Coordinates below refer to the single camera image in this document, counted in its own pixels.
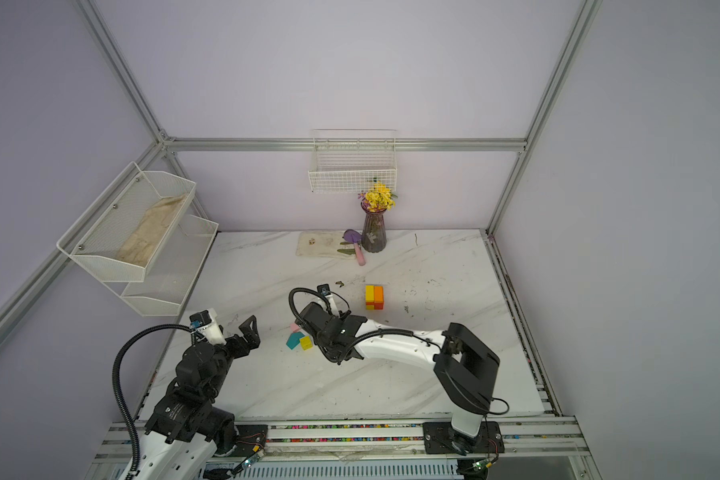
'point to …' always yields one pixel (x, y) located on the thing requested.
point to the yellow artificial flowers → (379, 198)
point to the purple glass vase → (374, 234)
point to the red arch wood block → (378, 306)
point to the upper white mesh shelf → (128, 227)
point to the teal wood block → (294, 339)
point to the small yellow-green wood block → (306, 343)
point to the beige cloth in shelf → (141, 245)
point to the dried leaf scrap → (340, 283)
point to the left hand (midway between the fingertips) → (238, 325)
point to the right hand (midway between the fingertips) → (321, 320)
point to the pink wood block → (294, 327)
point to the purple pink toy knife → (355, 237)
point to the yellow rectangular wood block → (369, 293)
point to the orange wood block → (379, 294)
